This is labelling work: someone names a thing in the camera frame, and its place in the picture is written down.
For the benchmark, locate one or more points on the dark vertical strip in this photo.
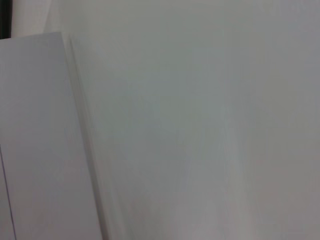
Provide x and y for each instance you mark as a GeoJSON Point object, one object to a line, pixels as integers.
{"type": "Point", "coordinates": [5, 17]}

